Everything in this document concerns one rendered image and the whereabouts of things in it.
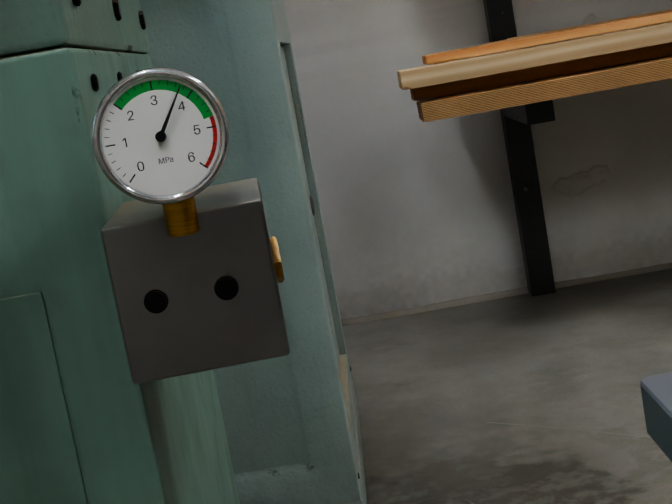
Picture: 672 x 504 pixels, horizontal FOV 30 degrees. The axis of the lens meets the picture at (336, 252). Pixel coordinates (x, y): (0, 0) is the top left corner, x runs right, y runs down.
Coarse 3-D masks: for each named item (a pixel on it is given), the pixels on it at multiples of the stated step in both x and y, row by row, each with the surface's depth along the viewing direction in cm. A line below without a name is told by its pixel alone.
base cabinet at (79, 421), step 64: (0, 64) 63; (64, 64) 63; (128, 64) 94; (0, 128) 63; (64, 128) 64; (0, 192) 64; (64, 192) 64; (0, 256) 64; (64, 256) 65; (0, 320) 65; (64, 320) 65; (0, 384) 65; (64, 384) 66; (128, 384) 66; (192, 384) 97; (0, 448) 66; (64, 448) 66; (128, 448) 66; (192, 448) 87
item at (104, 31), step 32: (0, 0) 62; (32, 0) 63; (64, 0) 64; (96, 0) 80; (128, 0) 105; (0, 32) 63; (32, 32) 63; (64, 32) 63; (96, 32) 76; (128, 32) 99
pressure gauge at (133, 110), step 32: (128, 96) 57; (160, 96) 58; (192, 96) 58; (96, 128) 57; (128, 128) 58; (160, 128) 58; (192, 128) 58; (224, 128) 58; (128, 160) 58; (160, 160) 58; (192, 160) 58; (224, 160) 58; (128, 192) 58; (160, 192) 58; (192, 192) 58; (192, 224) 61
